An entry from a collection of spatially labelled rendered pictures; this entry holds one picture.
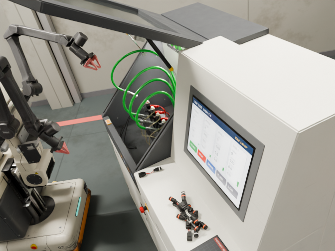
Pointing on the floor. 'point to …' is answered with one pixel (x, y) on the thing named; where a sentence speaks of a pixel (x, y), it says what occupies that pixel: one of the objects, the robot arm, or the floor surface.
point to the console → (290, 209)
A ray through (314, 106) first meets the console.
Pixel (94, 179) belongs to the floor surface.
